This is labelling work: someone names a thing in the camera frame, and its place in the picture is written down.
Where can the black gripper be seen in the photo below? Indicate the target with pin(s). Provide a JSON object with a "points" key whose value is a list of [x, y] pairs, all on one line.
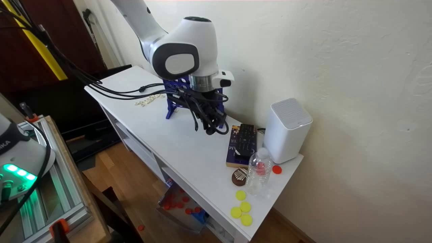
{"points": [[207, 108]]}

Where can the white robot base green light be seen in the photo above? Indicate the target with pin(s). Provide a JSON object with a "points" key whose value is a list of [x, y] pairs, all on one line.
{"points": [[23, 159]]}

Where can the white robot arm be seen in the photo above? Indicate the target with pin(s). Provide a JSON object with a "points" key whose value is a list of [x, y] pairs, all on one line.
{"points": [[187, 61]]}

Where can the blue connect four grid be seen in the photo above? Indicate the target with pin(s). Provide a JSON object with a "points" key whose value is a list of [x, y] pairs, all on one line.
{"points": [[177, 95]]}

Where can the black remote control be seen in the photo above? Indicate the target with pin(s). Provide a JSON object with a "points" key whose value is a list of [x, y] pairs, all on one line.
{"points": [[246, 139]]}

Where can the purple brown book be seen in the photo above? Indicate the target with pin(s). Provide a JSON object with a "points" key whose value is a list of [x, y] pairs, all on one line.
{"points": [[231, 158]]}

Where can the beige letter tiles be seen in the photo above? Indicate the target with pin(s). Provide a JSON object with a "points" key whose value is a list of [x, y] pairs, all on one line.
{"points": [[147, 100]]}

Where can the brown round coaster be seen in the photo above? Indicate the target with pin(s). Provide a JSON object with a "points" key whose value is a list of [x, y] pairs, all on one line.
{"points": [[239, 177]]}

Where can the clear plastic bottle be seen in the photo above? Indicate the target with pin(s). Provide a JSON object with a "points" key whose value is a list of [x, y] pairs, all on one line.
{"points": [[259, 170]]}

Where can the white speaker box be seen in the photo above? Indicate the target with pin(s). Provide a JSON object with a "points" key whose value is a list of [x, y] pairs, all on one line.
{"points": [[286, 128]]}

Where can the red disc by speaker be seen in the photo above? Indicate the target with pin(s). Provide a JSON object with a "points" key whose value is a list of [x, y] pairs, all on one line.
{"points": [[277, 169]]}

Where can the yellow disc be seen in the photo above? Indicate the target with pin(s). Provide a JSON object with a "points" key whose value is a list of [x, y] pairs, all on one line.
{"points": [[246, 220], [241, 194], [246, 207], [237, 212]]}

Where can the game box on shelf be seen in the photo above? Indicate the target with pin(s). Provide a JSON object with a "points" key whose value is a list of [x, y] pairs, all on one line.
{"points": [[183, 209]]}

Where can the yellow black tripod leg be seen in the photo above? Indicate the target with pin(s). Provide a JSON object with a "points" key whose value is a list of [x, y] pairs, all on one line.
{"points": [[30, 31]]}

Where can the metal frame with clamp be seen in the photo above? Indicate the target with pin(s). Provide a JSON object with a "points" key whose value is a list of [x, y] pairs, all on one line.
{"points": [[58, 197]]}

